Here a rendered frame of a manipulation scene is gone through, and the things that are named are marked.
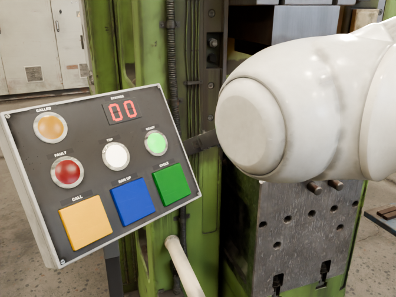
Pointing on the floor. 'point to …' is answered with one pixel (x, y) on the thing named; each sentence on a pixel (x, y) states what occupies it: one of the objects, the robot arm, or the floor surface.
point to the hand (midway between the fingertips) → (198, 143)
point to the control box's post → (113, 269)
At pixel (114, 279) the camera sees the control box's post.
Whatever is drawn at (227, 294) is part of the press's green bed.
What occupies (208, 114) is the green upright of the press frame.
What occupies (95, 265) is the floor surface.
